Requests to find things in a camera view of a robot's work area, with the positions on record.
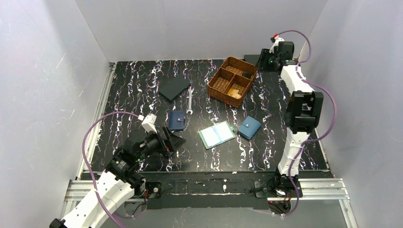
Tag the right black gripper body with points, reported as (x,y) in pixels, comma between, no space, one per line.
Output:
(263,62)

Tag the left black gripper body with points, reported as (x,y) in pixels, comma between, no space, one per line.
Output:
(167,143)

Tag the black VIP credit card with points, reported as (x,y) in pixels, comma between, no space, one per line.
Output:
(246,75)

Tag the green card holder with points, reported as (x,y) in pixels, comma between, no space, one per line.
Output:
(216,134)

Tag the brown credit card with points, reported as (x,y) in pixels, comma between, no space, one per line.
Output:
(234,93)

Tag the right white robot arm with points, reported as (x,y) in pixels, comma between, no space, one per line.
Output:
(302,113)

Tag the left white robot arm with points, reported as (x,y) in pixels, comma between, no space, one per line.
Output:
(120,179)

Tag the navy blue card holder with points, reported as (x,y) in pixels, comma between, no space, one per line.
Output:
(176,121)

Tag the light blue card holder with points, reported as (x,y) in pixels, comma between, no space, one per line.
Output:
(249,127)

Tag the black rectangular box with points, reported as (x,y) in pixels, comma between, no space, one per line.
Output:
(252,59)

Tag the brown woven divided basket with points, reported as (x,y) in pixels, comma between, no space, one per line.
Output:
(229,75)

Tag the silver open-end wrench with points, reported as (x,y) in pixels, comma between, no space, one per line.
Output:
(189,110)

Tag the black flat square pad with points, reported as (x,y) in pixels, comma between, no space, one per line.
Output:
(172,89)

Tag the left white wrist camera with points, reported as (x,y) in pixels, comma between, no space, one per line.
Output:
(147,122)

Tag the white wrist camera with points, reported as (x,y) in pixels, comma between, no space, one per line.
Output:
(147,122)
(275,40)

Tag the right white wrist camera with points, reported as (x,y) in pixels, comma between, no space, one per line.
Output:
(275,40)

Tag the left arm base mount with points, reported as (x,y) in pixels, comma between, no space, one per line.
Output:
(148,190)

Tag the aluminium frame rail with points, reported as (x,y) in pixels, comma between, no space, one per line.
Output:
(78,185)

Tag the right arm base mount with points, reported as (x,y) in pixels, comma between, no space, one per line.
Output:
(281,193)

